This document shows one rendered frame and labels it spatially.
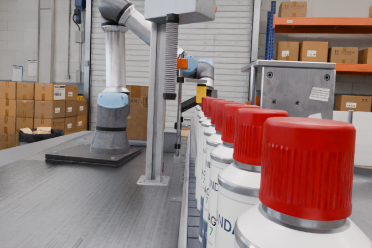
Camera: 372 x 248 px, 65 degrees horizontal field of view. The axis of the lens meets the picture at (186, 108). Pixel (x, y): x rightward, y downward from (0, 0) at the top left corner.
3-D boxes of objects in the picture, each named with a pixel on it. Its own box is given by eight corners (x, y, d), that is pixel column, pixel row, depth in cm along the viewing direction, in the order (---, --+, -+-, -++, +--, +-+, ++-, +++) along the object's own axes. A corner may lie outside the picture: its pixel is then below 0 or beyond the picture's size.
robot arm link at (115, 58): (99, 124, 121) (97, -10, 120) (104, 121, 136) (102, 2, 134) (129, 123, 123) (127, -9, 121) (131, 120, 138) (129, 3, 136)
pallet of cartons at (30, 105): (48, 165, 413) (50, 83, 407) (-6, 160, 423) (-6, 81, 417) (88, 149, 532) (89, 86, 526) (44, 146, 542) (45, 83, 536)
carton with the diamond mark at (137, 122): (158, 141, 145) (160, 86, 144) (109, 138, 146) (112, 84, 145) (164, 133, 175) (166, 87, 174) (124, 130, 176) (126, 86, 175)
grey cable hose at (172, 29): (175, 99, 72) (179, 13, 71) (161, 99, 72) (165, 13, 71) (176, 99, 76) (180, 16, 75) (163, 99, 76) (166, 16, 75)
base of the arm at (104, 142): (117, 156, 107) (118, 129, 107) (82, 151, 111) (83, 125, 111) (136, 150, 121) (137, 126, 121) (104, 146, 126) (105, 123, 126)
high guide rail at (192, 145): (195, 158, 66) (195, 151, 66) (189, 158, 66) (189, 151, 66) (192, 118, 173) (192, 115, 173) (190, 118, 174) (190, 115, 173)
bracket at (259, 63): (336, 68, 41) (336, 61, 41) (256, 65, 41) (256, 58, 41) (300, 75, 54) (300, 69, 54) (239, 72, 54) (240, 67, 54)
